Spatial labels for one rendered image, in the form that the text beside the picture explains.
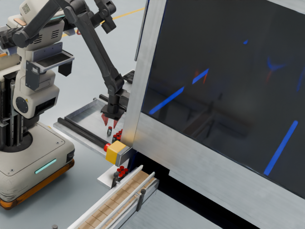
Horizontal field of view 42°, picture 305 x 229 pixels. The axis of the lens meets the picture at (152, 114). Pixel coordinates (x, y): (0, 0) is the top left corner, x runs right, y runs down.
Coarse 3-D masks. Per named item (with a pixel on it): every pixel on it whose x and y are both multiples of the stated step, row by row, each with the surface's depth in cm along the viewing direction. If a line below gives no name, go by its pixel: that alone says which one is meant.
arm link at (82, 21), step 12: (84, 0) 168; (72, 12) 161; (84, 12) 168; (84, 24) 166; (84, 36) 169; (96, 36) 170; (96, 48) 170; (96, 60) 175; (108, 60) 175; (108, 72) 175; (108, 84) 178; (120, 84) 180
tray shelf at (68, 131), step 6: (126, 84) 244; (108, 96) 228; (54, 126) 197; (60, 126) 196; (66, 132) 194; (72, 132) 194; (72, 138) 193; (78, 138) 192; (84, 138) 193; (84, 144) 190; (90, 144) 190; (96, 144) 191; (96, 150) 188; (102, 150) 188; (102, 156) 187
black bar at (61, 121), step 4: (60, 120) 197; (64, 120) 198; (64, 124) 197; (68, 124) 196; (72, 124) 196; (72, 128) 195; (76, 128) 194; (76, 132) 195; (80, 132) 193; (84, 132) 193; (84, 136) 193; (88, 136) 191; (92, 136) 192; (92, 140) 191; (96, 140) 190; (100, 144) 189; (104, 144) 189
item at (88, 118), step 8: (88, 104) 212; (96, 104) 219; (104, 104) 216; (72, 112) 202; (80, 112) 209; (88, 112) 211; (96, 112) 212; (72, 120) 196; (80, 120) 203; (88, 120) 205; (96, 120) 206; (112, 120) 209; (120, 120) 211; (80, 128) 195; (88, 128) 199; (96, 128) 201; (104, 128) 202; (112, 128) 204; (120, 128) 205; (96, 136) 191; (104, 136) 197; (112, 136) 198
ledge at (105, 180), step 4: (112, 168) 179; (116, 168) 180; (108, 172) 177; (112, 172) 177; (100, 176) 173; (104, 176) 174; (108, 176) 174; (112, 176) 175; (100, 180) 171; (104, 180) 172; (108, 180) 172; (112, 180) 173; (104, 184) 171; (108, 184) 170; (108, 188) 170
